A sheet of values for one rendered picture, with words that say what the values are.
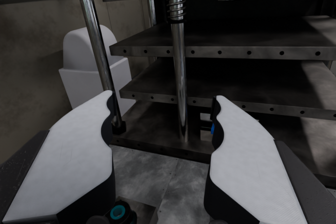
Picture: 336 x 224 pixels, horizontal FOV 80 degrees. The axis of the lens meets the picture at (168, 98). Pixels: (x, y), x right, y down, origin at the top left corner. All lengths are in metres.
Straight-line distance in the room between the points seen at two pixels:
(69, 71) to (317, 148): 2.23
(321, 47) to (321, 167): 0.51
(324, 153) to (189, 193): 0.66
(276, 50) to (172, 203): 0.70
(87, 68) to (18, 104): 0.84
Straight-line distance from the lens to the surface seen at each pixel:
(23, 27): 2.69
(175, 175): 0.94
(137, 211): 0.78
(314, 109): 1.02
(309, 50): 0.91
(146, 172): 0.97
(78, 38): 2.25
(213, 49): 0.89
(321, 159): 1.17
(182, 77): 0.92
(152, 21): 1.62
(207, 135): 1.10
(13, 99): 2.66
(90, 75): 2.28
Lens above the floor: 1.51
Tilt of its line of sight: 28 degrees down
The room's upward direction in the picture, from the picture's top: 6 degrees counter-clockwise
